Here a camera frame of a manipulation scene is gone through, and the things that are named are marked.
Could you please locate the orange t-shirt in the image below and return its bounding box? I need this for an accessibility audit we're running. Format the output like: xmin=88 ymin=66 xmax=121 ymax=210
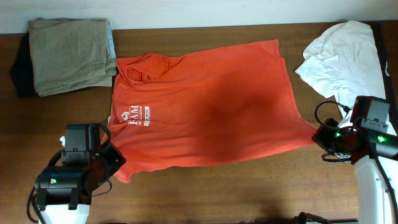
xmin=108 ymin=40 xmax=315 ymax=183

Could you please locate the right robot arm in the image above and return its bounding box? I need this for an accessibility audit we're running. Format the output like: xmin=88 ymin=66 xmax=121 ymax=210
xmin=312 ymin=96 xmax=397 ymax=223

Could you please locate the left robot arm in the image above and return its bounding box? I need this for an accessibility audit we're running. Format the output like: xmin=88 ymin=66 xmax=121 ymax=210
xmin=27 ymin=123 xmax=126 ymax=224

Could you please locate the white shirt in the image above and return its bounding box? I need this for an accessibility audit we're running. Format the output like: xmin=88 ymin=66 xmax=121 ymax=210
xmin=295 ymin=20 xmax=398 ymax=138

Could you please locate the folded olive green garment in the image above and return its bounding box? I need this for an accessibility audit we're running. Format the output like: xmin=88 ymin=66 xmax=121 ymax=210
xmin=28 ymin=18 xmax=117 ymax=96

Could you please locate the dark garment under white shirt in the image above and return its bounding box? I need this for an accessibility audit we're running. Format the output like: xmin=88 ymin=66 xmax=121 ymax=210
xmin=368 ymin=22 xmax=397 ymax=128

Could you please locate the folded black garment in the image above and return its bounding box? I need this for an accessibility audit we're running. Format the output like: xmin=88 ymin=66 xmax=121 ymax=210
xmin=10 ymin=33 xmax=38 ymax=98

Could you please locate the folded light blue garment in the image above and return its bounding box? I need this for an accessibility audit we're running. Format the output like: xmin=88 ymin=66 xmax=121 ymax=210
xmin=106 ymin=21 xmax=116 ymax=61

